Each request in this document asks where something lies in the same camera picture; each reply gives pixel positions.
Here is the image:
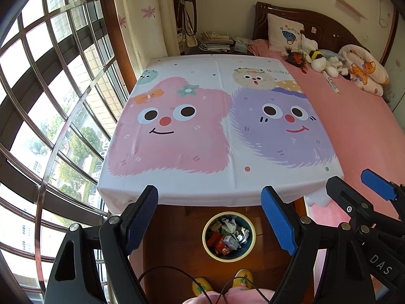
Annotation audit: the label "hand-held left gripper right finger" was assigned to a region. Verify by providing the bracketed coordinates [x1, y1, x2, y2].
[260, 186, 380, 304]

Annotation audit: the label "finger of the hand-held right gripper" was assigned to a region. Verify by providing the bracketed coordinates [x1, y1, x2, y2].
[326, 177, 405, 254]
[361, 169, 405, 220]

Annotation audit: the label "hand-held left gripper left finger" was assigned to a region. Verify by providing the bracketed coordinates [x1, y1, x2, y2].
[44, 185, 159, 304]

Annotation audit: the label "cream rimmed trash bin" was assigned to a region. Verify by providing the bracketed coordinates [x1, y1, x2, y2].
[202, 212, 255, 262]

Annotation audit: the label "red white paper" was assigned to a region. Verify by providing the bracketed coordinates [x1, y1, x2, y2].
[207, 232, 224, 248]

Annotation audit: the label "pink bed sheet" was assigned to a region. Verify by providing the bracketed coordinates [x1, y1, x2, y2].
[248, 39, 405, 260]

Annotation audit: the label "yellow slipper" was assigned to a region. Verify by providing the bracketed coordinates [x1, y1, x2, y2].
[232, 269, 254, 289]
[192, 278, 213, 295]

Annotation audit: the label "cartoon printed tablecloth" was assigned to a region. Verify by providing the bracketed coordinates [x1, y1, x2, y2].
[97, 54, 345, 214]

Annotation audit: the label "white marker pen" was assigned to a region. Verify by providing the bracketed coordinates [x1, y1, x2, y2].
[322, 71, 340, 95]

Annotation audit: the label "bear print rolled blanket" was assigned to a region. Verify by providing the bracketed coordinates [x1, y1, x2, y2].
[338, 44, 390, 97]

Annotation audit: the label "small white plush toy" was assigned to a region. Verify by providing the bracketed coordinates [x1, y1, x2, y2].
[324, 56, 345, 77]

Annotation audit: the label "white bee plush toy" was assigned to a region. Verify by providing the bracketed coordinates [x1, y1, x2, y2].
[300, 35, 326, 72]

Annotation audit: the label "brown feathery toy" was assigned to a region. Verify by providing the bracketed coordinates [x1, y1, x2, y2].
[285, 47, 309, 68]

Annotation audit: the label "dark wooden headboard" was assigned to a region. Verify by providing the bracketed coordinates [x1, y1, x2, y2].
[252, 2, 397, 67]

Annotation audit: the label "white printed pillow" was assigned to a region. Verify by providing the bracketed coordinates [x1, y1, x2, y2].
[267, 13, 305, 53]

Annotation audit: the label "pale green card box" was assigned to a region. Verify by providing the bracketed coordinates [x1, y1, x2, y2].
[233, 36, 254, 54]

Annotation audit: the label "stack of books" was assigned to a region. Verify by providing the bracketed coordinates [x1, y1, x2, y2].
[198, 31, 233, 52]

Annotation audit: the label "cream flower print curtain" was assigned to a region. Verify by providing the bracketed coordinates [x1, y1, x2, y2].
[111, 0, 181, 80]

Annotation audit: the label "hanging bags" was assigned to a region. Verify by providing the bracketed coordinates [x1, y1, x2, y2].
[175, 0, 200, 46]

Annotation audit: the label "wooden wall strip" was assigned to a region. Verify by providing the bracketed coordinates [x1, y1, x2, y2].
[336, 0, 368, 20]

